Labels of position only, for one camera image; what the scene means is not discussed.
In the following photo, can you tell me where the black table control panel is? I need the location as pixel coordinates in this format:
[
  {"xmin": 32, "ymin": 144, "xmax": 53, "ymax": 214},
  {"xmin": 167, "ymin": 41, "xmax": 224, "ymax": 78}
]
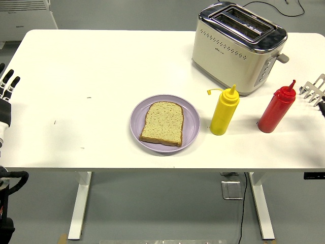
[{"xmin": 303, "ymin": 172, "xmax": 325, "ymax": 180}]

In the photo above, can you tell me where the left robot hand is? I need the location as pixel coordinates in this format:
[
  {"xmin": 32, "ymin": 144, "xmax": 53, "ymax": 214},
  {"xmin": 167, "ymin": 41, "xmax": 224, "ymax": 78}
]
[{"xmin": 0, "ymin": 63, "xmax": 21, "ymax": 150}]

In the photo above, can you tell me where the black toaster power cord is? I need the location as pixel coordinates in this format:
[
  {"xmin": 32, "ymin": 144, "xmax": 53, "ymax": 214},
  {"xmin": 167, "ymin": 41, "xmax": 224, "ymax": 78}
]
[{"xmin": 241, "ymin": 0, "xmax": 305, "ymax": 18}]

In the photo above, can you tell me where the cream and chrome toaster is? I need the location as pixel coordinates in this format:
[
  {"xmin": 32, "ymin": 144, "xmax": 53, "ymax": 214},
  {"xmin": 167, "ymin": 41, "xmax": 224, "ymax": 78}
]
[{"xmin": 191, "ymin": 1, "xmax": 290, "ymax": 97}]

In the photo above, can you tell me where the black floor cable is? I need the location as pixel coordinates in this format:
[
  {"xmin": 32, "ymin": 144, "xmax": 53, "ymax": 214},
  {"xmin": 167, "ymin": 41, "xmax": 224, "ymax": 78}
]
[{"xmin": 237, "ymin": 172, "xmax": 248, "ymax": 244}]

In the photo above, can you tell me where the white heater appliance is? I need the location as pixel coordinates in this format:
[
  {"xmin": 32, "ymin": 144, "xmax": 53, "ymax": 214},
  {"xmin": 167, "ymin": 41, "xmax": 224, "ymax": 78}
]
[{"xmin": 0, "ymin": 0, "xmax": 58, "ymax": 49}]

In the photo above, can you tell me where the white table leg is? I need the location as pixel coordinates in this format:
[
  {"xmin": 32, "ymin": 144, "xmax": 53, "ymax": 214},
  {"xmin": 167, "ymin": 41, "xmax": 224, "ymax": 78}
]
[
  {"xmin": 67, "ymin": 171, "xmax": 92, "ymax": 241},
  {"xmin": 248, "ymin": 172, "xmax": 276, "ymax": 241}
]

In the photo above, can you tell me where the purple plate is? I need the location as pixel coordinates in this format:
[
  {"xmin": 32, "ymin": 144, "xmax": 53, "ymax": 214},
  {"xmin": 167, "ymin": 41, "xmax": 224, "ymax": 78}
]
[{"xmin": 130, "ymin": 94, "xmax": 201, "ymax": 154}]

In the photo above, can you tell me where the silver metal rack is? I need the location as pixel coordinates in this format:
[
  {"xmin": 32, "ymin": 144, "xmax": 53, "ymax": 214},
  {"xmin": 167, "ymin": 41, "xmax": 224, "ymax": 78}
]
[{"xmin": 298, "ymin": 73, "xmax": 325, "ymax": 107}]

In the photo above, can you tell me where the red squeeze bottle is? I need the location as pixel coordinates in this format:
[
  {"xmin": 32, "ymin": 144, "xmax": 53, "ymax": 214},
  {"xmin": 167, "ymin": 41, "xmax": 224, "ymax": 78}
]
[{"xmin": 257, "ymin": 79, "xmax": 297, "ymax": 134}]

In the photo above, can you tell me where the metal floor socket plate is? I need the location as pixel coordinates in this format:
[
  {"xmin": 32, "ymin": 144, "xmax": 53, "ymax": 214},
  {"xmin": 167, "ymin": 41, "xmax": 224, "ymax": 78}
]
[{"xmin": 220, "ymin": 180, "xmax": 244, "ymax": 200}]

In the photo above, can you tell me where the slice of bread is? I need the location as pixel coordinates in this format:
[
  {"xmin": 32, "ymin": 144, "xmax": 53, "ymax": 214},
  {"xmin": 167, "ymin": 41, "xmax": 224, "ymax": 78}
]
[{"xmin": 139, "ymin": 101, "xmax": 184, "ymax": 147}]

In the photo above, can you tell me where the yellow squeeze bottle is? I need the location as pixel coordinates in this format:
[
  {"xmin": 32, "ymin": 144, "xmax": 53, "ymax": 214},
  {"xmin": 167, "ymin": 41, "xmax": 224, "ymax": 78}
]
[{"xmin": 207, "ymin": 84, "xmax": 240, "ymax": 136}]

